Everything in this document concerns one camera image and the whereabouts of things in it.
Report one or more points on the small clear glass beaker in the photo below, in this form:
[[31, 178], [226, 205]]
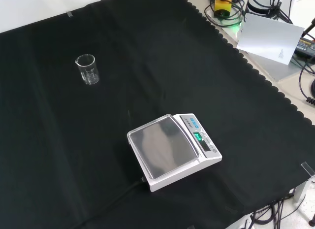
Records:
[[89, 76]]

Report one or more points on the white electronic balance steel pan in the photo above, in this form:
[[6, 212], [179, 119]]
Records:
[[172, 145]]

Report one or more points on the black bench cloth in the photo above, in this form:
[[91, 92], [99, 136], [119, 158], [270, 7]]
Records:
[[172, 74]]

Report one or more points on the yellow stop button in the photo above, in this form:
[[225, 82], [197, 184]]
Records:
[[222, 6]]

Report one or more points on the grey tape piece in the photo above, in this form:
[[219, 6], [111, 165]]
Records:
[[70, 14]]

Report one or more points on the pale board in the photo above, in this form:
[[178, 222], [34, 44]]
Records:
[[268, 37]]

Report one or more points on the clear tape piece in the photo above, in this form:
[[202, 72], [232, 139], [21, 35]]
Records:
[[307, 168]]

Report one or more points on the black power adapter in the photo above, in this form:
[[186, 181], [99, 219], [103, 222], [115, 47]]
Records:
[[306, 48]]

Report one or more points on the grey metal bench bracket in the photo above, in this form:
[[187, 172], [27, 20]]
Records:
[[301, 190]]

